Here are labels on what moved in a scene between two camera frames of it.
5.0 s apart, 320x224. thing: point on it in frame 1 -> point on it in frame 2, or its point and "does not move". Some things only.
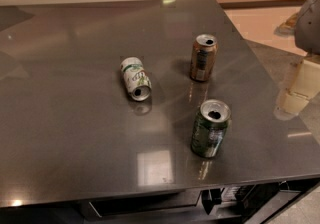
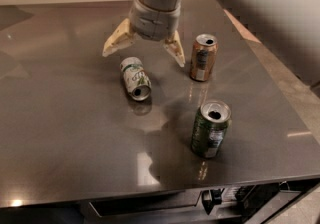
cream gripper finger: (306, 82) -> (123, 37)
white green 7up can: (137, 78) does not move
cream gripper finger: (290, 105) -> (175, 49)
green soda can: (210, 128) does not move
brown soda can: (203, 55) does not move
